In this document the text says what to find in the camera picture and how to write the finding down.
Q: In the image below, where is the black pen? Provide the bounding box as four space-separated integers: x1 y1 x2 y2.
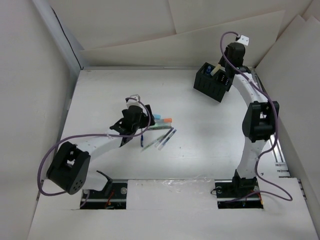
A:
147 126 172 131

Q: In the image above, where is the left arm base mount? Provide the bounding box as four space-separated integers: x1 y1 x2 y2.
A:
79 170 128 210

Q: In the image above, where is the blue pen near gripper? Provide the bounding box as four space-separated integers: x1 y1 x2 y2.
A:
140 134 144 148

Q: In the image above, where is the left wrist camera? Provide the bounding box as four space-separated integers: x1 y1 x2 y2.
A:
125 94 141 108

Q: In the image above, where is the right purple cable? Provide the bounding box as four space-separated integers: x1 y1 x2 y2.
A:
219 31 293 203

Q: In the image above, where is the blue cap gel pen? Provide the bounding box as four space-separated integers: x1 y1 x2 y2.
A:
158 129 177 151

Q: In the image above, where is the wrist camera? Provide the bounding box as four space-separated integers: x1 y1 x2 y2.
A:
235 35 250 46
125 94 141 108

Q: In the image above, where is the yellow cap highlighter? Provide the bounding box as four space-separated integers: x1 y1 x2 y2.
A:
210 64 222 76

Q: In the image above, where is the green cap highlighter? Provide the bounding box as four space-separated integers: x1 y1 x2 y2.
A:
151 122 172 128

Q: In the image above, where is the green gel pen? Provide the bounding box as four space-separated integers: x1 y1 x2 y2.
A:
141 134 165 152

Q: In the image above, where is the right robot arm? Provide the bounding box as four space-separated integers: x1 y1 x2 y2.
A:
215 42 280 201

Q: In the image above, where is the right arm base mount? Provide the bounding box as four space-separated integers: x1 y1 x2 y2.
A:
210 171 264 210

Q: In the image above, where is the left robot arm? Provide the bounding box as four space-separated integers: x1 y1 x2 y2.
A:
46 103 155 199

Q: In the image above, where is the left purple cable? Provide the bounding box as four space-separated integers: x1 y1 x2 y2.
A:
36 96 152 208

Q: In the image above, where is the orange cap highlighter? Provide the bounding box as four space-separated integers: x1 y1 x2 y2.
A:
154 118 173 124

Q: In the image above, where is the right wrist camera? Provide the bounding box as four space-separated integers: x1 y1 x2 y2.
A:
235 35 250 46

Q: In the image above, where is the purple cable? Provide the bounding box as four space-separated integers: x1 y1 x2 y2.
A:
36 96 152 208
219 31 293 203

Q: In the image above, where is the aluminium rail right side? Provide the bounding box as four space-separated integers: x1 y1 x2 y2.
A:
249 70 307 201

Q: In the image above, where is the black slotted organizer box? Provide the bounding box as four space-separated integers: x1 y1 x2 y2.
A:
193 62 232 103

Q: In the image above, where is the dark cap gel pen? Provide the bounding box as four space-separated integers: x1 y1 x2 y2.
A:
155 127 174 147

